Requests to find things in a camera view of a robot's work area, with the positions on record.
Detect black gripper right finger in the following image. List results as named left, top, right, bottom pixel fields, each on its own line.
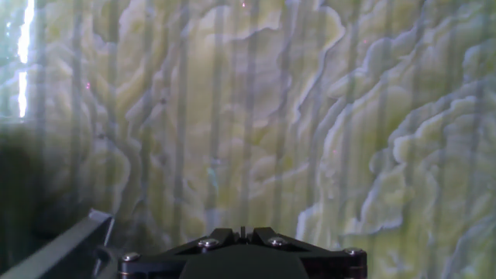
left=243, top=226, right=368, bottom=279

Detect green marble pattern table mat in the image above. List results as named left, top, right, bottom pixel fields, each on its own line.
left=0, top=0, right=496, bottom=279

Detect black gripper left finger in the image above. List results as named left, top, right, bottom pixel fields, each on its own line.
left=118, top=227, right=243, bottom=279

